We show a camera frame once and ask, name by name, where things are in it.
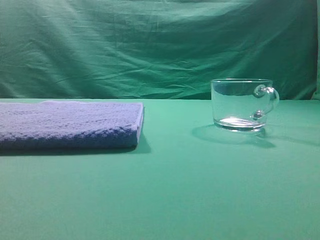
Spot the transparent glass cup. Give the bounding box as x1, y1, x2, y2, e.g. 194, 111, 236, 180
210, 78, 280, 132

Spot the folded blue towel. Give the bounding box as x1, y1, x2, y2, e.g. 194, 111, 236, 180
0, 100, 144, 150

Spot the green backdrop cloth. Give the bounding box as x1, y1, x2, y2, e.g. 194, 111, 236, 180
0, 0, 320, 100

